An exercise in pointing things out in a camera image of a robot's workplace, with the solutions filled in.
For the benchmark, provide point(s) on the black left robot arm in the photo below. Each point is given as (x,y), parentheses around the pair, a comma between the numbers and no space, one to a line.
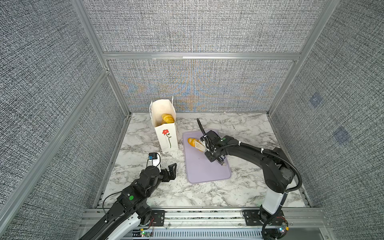
(131,210)

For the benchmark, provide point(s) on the white paper bag with rose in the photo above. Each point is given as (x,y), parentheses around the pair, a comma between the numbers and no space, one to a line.
(166,132)

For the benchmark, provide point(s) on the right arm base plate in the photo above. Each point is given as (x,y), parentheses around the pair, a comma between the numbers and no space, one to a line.
(259,217)

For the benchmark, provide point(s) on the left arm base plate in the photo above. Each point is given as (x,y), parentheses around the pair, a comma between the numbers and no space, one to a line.
(156,219)

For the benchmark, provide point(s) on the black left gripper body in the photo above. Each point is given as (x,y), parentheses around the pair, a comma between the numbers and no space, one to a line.
(166,177)

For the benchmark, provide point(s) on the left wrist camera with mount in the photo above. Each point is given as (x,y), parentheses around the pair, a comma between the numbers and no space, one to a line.
(154,159)

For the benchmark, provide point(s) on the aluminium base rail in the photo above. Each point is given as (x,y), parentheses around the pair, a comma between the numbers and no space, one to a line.
(229,224)

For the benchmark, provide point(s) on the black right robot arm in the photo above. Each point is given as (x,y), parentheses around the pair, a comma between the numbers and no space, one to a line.
(280,175)

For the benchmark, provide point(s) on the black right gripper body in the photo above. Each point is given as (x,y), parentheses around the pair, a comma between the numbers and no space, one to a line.
(211,155)

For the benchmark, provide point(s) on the metal tongs with white tips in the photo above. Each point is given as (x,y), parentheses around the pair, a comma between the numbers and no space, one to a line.
(202,147)

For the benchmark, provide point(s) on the small croissant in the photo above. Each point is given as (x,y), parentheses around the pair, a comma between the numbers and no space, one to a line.
(193,142)

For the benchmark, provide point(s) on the lilac plastic tray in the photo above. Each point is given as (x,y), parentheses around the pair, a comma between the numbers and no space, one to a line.
(198,168)

